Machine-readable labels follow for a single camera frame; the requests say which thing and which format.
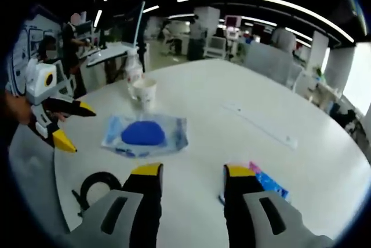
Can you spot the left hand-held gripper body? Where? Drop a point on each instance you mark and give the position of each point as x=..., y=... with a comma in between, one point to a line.
x=39, y=83

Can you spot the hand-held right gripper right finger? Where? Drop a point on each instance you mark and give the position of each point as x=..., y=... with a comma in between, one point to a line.
x=240, y=207

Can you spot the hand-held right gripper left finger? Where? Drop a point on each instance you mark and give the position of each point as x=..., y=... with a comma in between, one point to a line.
x=145, y=201

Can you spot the blue tissue packet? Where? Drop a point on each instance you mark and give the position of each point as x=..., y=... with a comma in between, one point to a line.
x=269, y=184

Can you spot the clear bag with blue item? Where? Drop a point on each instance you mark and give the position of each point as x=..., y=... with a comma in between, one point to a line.
x=143, y=135

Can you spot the clear plastic water bottle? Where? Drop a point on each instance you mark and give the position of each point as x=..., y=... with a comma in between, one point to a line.
x=134, y=71

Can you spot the white printed paper cup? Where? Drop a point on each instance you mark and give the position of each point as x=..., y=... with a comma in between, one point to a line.
x=145, y=94

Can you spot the white slatted chair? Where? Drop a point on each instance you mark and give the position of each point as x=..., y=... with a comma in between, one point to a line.
x=65, y=80

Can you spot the white office chair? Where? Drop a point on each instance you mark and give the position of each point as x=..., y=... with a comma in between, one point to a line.
x=32, y=187

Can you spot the white standing desk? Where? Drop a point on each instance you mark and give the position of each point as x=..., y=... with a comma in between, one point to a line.
x=110, y=54

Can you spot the large display on stand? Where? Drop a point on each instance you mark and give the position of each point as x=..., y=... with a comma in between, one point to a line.
x=131, y=27

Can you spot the white partition panel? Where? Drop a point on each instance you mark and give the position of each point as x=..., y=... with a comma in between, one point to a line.
x=269, y=62

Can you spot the potted green plant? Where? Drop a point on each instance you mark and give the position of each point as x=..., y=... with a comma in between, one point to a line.
x=319, y=70

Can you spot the pink monitor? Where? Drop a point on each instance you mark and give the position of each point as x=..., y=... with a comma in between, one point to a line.
x=233, y=21

